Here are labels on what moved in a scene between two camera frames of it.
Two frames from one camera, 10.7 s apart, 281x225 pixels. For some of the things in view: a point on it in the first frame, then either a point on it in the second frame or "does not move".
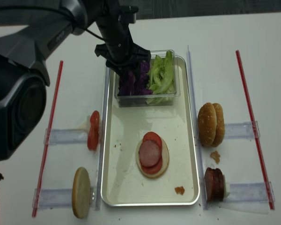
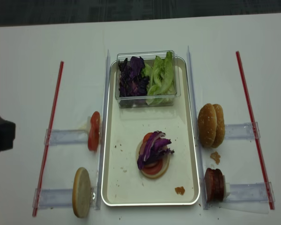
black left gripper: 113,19 -> 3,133
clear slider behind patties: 251,192 does not move
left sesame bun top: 207,124 does not move
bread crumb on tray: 180,190 does not move
